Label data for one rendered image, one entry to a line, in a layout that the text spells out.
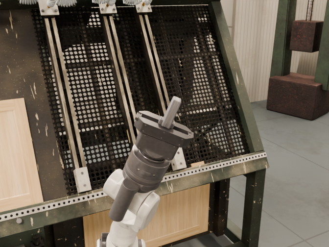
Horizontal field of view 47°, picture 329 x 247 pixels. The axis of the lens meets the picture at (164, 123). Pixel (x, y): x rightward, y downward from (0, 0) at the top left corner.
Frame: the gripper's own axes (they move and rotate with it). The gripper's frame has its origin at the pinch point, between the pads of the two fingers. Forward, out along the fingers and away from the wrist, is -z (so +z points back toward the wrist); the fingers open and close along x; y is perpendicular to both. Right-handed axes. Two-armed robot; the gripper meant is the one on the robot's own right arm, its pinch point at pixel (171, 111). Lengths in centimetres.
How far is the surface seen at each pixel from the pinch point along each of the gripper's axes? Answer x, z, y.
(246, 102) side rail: -66, 50, 167
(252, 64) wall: -168, 118, 560
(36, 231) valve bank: 27, 119, 68
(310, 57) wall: -280, 80, 631
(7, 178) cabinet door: 51, 105, 81
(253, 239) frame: -111, 132, 135
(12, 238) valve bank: 36, 122, 62
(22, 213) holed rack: 36, 113, 70
